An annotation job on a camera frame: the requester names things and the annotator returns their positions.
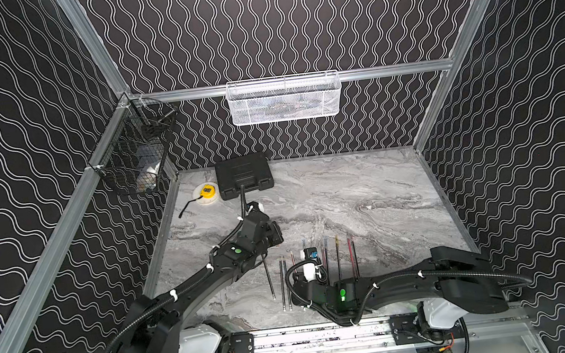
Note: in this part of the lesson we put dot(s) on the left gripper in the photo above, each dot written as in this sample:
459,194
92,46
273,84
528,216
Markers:
255,220

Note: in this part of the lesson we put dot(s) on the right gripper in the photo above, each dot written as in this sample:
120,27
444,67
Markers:
297,278

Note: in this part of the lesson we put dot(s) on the dark grey pencil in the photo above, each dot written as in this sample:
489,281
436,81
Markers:
268,277

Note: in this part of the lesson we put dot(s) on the red pencil pink cap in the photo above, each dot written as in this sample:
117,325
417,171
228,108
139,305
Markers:
293,261

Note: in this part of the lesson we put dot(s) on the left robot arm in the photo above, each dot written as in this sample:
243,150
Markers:
154,325

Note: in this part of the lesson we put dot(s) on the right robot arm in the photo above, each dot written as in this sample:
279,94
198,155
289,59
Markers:
448,285

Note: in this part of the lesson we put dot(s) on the blue pencil blue cap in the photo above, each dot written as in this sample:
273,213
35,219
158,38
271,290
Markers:
326,244

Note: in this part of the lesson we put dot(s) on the black plastic tool case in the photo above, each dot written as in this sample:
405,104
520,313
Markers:
250,172

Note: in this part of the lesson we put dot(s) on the dark pencil yellow cap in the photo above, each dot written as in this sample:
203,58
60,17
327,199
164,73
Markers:
337,257

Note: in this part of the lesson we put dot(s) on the yellow tape measure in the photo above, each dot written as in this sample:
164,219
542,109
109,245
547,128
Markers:
204,195

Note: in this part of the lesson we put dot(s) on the red pencil pair right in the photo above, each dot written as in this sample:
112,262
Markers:
353,257

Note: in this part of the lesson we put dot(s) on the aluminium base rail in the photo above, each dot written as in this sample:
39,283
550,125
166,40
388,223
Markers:
387,334

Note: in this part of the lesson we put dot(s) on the white mesh wall basket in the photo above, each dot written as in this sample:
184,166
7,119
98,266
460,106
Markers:
284,98

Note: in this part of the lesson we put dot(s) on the black wire wall basket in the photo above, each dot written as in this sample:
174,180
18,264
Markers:
136,160

